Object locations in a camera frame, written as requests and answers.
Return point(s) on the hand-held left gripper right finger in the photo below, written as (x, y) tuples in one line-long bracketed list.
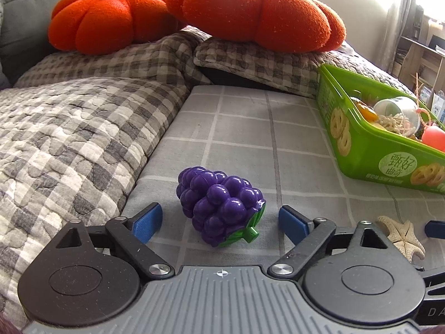
[(292, 224)]

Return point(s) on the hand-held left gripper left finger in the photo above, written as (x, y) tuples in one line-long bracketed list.
[(147, 221)]

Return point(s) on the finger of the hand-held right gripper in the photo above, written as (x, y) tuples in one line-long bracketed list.
[(435, 229)]

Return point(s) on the purple toy grapes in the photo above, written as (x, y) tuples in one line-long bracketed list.
[(215, 205)]

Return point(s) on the green plastic bin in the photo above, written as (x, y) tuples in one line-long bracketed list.
[(365, 160)]

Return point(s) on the beige starfish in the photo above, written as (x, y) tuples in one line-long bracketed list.
[(403, 236)]

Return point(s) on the red toy ball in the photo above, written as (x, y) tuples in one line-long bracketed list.
[(434, 137)]

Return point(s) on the grey grid bed sheet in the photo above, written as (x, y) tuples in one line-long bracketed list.
[(243, 139)]

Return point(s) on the grey checkered quilt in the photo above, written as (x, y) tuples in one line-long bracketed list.
[(69, 128)]

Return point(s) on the white paper bag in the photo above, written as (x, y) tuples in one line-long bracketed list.
[(436, 106)]

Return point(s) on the clear cotton swab jar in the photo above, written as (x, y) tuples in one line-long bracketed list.
[(396, 111)]

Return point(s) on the orange toy fruit slice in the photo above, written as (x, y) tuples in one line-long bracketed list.
[(365, 111)]

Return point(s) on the wooden desk shelf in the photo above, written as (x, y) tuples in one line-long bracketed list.
[(417, 55)]

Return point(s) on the small orange pumpkin cushion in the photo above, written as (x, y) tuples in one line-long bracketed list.
[(104, 21)]

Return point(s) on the large orange pumpkin cushion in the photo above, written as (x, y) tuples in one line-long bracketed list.
[(257, 14)]

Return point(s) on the grey curtain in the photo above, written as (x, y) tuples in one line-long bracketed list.
[(399, 14)]

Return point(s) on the grey sofa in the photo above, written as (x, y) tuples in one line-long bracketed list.
[(24, 7)]

